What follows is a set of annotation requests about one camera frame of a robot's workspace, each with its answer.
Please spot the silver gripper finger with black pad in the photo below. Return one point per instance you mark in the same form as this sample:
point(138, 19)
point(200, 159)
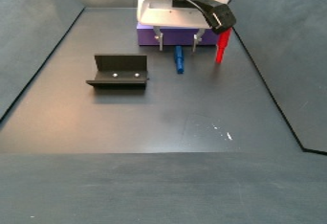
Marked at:
point(159, 36)

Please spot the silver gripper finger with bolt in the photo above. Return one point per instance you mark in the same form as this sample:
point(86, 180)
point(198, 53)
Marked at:
point(198, 38)

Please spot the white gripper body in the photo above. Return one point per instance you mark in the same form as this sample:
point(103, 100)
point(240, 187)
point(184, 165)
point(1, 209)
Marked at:
point(200, 14)

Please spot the blue peg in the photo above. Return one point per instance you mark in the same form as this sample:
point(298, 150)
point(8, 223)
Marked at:
point(179, 59)

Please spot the black angled fixture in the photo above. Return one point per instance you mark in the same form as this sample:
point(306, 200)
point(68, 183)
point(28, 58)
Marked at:
point(120, 71)

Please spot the purple base block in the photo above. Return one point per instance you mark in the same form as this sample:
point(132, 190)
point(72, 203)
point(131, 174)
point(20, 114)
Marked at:
point(174, 36)

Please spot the red peg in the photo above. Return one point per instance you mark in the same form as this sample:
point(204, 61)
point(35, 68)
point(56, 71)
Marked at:
point(222, 44)

